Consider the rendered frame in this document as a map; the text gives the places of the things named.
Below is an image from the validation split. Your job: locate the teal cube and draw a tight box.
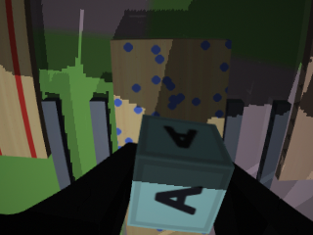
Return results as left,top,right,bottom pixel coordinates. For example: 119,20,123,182
128,114,235,234

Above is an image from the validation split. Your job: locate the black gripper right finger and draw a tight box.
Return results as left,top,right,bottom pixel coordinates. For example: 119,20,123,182
214,161,313,235

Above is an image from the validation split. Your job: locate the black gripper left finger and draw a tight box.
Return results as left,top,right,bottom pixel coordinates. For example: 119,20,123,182
0,142,137,235

